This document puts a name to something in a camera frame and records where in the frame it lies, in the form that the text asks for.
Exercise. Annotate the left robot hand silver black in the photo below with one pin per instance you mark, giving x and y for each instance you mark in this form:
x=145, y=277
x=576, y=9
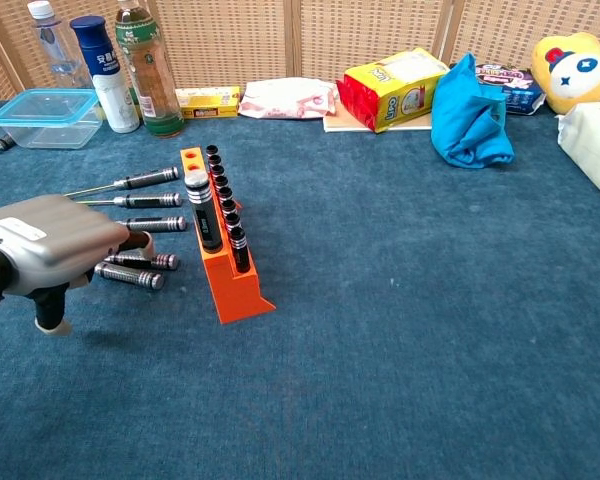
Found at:
x=45, y=240

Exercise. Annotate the blue cloth bag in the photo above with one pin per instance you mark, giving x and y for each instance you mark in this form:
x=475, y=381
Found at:
x=465, y=120

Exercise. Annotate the orange tool holder stand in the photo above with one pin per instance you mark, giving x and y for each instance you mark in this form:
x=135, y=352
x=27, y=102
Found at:
x=235, y=295

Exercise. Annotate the black socket bit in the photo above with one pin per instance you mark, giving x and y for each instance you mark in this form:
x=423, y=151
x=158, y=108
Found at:
x=229, y=206
x=233, y=220
x=225, y=193
x=218, y=171
x=239, y=250
x=214, y=160
x=211, y=150
x=221, y=181

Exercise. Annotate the slim black silver screwdriver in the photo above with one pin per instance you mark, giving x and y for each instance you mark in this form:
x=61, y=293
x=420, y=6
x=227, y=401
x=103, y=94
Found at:
x=150, y=200
x=162, y=261
x=150, y=177
x=130, y=276
x=160, y=224

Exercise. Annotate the clear container with blue lid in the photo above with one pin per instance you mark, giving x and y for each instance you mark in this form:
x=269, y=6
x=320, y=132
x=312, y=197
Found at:
x=45, y=120

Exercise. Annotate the yellow cardboard box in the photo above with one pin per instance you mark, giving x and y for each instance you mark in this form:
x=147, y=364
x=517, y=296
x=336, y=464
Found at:
x=210, y=102

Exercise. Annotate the white bottle with blue cap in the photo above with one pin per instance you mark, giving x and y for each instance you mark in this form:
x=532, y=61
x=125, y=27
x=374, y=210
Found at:
x=112, y=100

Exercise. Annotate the pink wet wipes pack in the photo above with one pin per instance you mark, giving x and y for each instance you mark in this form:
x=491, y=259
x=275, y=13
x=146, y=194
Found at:
x=285, y=100

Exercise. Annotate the yellow red snack bag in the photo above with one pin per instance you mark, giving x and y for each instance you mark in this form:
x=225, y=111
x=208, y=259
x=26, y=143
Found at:
x=395, y=95

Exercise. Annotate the clear plastic water bottle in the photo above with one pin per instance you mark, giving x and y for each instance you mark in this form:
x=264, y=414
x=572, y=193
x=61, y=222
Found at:
x=55, y=50

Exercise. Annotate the green-label tea bottle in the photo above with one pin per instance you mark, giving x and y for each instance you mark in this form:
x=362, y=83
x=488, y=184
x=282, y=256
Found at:
x=152, y=75

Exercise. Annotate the wicker folding screen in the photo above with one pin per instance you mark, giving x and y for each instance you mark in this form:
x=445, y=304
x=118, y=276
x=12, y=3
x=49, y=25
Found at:
x=230, y=40

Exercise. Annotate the dark purple printed package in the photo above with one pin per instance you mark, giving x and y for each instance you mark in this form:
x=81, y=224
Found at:
x=520, y=90

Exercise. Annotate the yellow plush toy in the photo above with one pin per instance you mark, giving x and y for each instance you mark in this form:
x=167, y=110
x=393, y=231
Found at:
x=575, y=70

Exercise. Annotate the white soft tissue pack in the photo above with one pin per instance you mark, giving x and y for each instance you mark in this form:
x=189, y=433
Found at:
x=595, y=145

